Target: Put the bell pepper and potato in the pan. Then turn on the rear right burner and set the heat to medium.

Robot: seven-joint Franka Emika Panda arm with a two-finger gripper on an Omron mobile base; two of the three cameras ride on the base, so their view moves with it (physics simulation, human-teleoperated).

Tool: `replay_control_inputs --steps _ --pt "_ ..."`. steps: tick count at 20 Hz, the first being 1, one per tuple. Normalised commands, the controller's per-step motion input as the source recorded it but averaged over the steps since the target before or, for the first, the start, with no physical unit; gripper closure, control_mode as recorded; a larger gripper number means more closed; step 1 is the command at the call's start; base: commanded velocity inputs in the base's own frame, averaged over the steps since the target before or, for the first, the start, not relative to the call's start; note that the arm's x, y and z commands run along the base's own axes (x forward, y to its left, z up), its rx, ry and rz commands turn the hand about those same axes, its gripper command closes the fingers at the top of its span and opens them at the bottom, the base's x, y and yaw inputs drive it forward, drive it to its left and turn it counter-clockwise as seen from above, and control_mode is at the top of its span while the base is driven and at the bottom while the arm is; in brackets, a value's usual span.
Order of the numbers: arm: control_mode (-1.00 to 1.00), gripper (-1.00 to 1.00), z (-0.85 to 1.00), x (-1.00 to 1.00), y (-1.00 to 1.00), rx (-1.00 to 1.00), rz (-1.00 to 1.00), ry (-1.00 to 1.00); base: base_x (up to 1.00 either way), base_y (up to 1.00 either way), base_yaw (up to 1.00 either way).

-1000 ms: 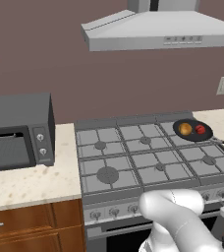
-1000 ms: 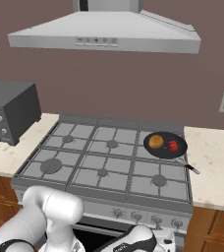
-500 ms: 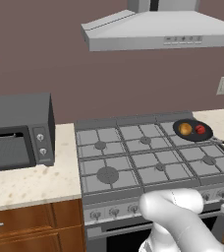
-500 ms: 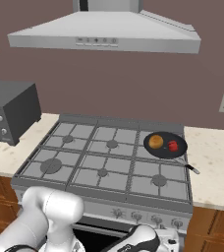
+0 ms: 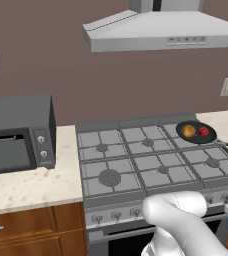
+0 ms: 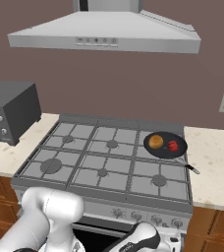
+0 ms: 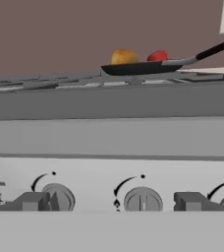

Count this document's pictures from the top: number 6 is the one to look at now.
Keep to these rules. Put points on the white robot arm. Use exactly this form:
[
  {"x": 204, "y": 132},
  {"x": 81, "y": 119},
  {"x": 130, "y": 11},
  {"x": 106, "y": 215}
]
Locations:
[{"x": 53, "y": 205}]

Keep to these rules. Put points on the brown potato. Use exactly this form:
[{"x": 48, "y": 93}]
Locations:
[{"x": 156, "y": 141}]

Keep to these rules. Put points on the black frying pan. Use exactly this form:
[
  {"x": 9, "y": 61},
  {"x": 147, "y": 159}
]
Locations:
[{"x": 163, "y": 152}]

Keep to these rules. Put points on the red bell pepper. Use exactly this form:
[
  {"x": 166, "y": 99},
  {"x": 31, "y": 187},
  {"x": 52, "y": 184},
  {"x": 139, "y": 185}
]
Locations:
[{"x": 172, "y": 146}]

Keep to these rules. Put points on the grey gas stove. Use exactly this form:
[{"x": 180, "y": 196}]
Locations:
[{"x": 110, "y": 164}]

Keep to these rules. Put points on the silver stove knob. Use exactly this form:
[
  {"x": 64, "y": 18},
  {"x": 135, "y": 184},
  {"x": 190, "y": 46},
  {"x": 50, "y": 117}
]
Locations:
[
  {"x": 137, "y": 216},
  {"x": 118, "y": 213},
  {"x": 156, "y": 219},
  {"x": 177, "y": 223}
]

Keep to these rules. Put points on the grey range hood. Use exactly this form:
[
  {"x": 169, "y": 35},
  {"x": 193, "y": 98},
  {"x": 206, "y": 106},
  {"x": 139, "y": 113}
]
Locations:
[{"x": 104, "y": 31}]

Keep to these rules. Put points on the dark grey toaster oven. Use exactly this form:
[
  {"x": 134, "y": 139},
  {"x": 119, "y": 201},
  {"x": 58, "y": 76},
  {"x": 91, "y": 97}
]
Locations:
[{"x": 17, "y": 108}]

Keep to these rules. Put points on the silver toaster oven knob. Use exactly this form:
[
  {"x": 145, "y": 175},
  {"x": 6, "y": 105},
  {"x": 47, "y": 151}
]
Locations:
[
  {"x": 4, "y": 131},
  {"x": 0, "y": 118}
]

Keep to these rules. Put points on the black glass oven door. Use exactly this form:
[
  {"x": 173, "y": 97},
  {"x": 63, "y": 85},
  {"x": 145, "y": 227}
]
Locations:
[{"x": 97, "y": 239}]

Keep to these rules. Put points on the brown wooden base cupboard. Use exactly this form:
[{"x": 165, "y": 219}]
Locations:
[{"x": 212, "y": 231}]

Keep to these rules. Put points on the brown wooden cupboard door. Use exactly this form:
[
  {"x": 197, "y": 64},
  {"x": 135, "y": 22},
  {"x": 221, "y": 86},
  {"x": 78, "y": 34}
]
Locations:
[{"x": 1, "y": 220}]

